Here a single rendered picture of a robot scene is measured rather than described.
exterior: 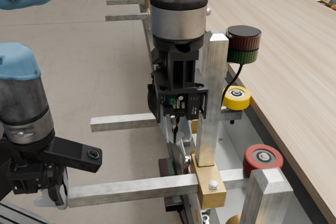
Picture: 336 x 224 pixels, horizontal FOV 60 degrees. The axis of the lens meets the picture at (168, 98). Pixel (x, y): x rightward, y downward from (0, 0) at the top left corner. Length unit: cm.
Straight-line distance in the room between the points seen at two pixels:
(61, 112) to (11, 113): 194
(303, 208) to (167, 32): 52
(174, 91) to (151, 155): 154
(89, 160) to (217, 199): 27
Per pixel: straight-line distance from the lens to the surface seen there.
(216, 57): 51
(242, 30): 53
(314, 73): 105
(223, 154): 106
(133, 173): 183
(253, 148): 67
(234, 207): 92
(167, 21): 37
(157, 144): 200
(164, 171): 88
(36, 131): 51
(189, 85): 41
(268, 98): 86
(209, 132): 60
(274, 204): 37
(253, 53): 52
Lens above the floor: 135
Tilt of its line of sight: 34 degrees down
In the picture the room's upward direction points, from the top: straight up
